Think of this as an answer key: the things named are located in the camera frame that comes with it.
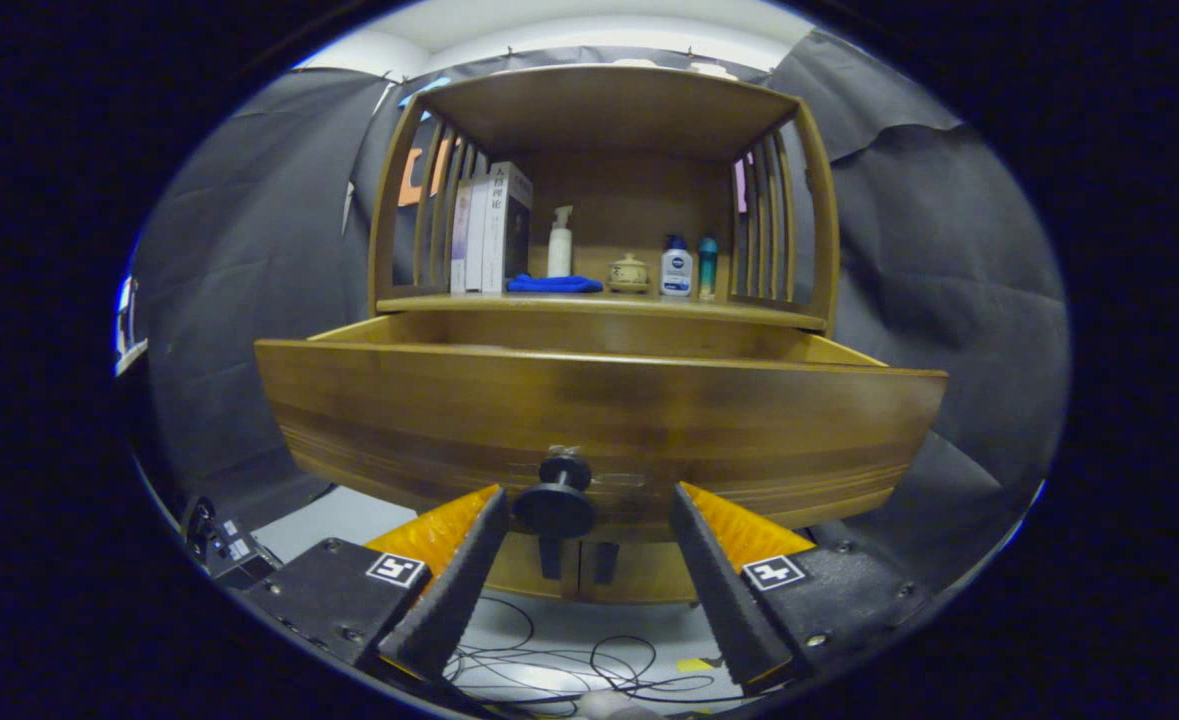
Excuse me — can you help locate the black box with stickers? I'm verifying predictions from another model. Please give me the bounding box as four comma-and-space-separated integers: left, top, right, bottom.
184, 497, 280, 591

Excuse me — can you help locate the white lotion bottle blue cap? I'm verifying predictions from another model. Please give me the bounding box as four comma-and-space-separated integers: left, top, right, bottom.
660, 235, 694, 298

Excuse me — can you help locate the wooden cabinet door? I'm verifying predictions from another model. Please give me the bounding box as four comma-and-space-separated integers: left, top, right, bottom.
484, 530, 582, 601
579, 540, 700, 605

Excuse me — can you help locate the cream lidded tea cup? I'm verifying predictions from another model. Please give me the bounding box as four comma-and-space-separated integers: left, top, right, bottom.
606, 253, 652, 295

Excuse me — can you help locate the white book with dark cover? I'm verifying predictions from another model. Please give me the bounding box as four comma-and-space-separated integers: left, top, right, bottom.
482, 162, 534, 294

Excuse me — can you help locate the plain white book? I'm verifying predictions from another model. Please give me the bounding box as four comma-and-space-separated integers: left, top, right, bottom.
465, 175, 490, 293

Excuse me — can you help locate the black round drawer knob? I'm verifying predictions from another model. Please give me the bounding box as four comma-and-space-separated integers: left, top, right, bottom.
514, 455, 597, 539

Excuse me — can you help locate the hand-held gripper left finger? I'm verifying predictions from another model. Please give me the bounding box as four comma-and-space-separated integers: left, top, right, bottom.
244, 485, 512, 681

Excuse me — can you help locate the black floor cable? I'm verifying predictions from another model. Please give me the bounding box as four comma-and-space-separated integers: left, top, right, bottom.
444, 590, 720, 716

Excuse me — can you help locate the lilac book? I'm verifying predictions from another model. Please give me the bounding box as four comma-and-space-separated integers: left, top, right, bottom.
450, 180, 472, 293

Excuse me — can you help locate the wooden drawer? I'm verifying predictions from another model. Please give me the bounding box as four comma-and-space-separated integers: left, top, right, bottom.
254, 310, 948, 546

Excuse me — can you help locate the wooden countertop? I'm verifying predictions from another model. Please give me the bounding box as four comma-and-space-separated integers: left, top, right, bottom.
377, 290, 828, 331

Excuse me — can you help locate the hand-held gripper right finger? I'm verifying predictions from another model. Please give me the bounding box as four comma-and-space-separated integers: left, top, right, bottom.
669, 482, 935, 691

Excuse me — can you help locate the white pump bottle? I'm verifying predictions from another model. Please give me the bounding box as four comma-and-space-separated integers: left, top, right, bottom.
547, 206, 574, 279

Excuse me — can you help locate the blue cloth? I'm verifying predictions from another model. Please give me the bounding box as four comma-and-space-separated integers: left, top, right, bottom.
506, 273, 604, 294

